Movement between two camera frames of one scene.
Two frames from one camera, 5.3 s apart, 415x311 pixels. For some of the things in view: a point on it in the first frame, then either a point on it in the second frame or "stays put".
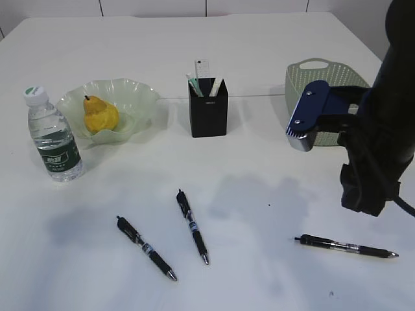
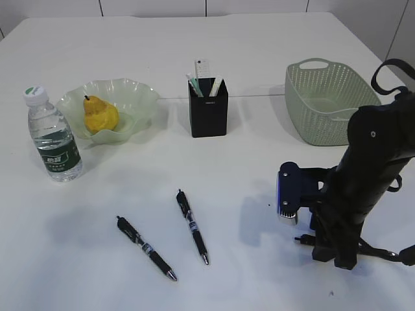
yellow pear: [100, 115] stays put
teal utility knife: [195, 84] stays put
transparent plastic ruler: [202, 67] stays put
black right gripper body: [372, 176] -> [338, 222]
